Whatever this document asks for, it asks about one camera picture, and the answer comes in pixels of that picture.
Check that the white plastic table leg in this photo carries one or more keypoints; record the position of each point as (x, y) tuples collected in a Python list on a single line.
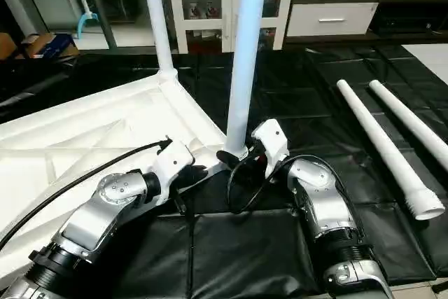
[(246, 54), (385, 145), (159, 19), (409, 120)]

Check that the white plastic table top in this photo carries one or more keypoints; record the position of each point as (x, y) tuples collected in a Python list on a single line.
[(70, 138)]

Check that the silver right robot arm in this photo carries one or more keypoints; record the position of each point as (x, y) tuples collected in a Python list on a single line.
[(325, 208)]

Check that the black work mat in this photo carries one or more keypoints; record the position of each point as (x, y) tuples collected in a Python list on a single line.
[(308, 89)]

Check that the white glass-door cabinet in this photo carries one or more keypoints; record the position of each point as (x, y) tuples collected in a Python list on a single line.
[(217, 5)]

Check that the white drawer unit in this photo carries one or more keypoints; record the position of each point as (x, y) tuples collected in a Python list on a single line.
[(332, 19)]

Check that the blue plastic bag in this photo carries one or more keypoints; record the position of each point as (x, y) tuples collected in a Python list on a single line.
[(54, 45)]

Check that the light blue hooked pole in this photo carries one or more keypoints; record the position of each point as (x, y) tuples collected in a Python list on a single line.
[(85, 8)]

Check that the white flat board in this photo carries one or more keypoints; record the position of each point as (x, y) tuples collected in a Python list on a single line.
[(430, 61)]

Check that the brown cardboard box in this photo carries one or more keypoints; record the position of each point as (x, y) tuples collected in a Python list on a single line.
[(10, 45)]

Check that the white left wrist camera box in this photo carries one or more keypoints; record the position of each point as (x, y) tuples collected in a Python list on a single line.
[(171, 166)]

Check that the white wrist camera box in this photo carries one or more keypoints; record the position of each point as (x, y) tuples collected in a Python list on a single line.
[(271, 141), (171, 166)]

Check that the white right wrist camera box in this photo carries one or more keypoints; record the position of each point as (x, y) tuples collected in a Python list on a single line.
[(271, 141)]

